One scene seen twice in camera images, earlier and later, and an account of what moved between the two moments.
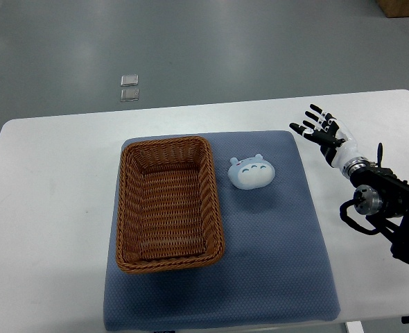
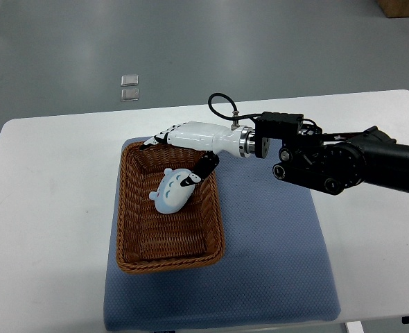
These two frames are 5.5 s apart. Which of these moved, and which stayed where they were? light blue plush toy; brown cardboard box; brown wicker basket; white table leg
Moved: light blue plush toy
Stayed: brown cardboard box; white table leg; brown wicker basket
